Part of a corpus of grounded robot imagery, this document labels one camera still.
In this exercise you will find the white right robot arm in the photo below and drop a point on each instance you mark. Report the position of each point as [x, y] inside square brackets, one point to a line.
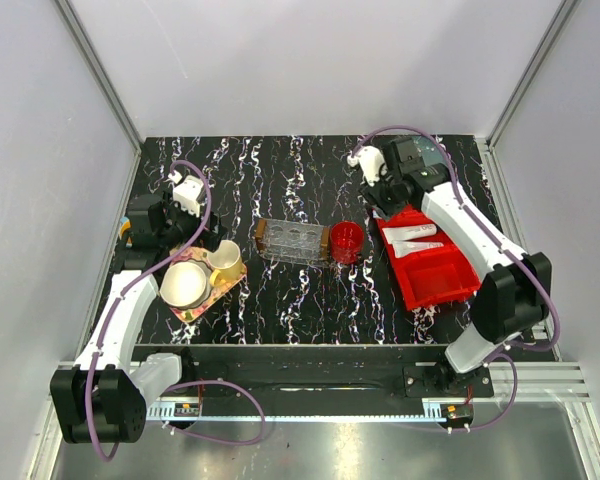
[514, 292]

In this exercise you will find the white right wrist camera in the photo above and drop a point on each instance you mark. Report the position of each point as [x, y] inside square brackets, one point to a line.
[371, 162]

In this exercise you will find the white scalloped bowl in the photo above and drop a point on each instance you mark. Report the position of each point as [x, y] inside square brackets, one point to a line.
[185, 284]

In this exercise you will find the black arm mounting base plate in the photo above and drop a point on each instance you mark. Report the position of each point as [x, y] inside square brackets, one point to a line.
[410, 371]

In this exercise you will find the red translucent cup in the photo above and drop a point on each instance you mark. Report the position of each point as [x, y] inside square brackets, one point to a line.
[346, 241]

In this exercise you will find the red plastic compartment bin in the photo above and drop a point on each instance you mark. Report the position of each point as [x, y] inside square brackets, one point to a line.
[433, 276]

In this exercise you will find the grey round plate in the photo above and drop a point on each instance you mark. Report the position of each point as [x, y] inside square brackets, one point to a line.
[433, 161]

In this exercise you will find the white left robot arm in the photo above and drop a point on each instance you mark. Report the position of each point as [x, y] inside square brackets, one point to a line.
[101, 399]

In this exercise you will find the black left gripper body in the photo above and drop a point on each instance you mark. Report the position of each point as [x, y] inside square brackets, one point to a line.
[181, 224]

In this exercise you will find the floral serving tray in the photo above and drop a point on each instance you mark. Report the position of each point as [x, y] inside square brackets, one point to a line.
[191, 314]

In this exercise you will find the clear holder with wooden ends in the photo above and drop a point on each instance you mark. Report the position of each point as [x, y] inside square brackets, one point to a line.
[292, 242]

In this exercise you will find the white toothpaste tube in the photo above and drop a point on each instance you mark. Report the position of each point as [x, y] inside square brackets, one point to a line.
[405, 248]
[408, 233]

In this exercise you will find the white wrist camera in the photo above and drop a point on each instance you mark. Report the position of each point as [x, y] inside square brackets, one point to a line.
[186, 192]
[371, 162]

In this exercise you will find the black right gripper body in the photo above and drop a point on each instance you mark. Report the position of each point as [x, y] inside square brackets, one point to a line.
[384, 196]

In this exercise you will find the cream and yellow mug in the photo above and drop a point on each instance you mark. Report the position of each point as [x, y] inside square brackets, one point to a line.
[226, 263]

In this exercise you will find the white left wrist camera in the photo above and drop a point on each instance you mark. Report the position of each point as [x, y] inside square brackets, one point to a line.
[186, 192]

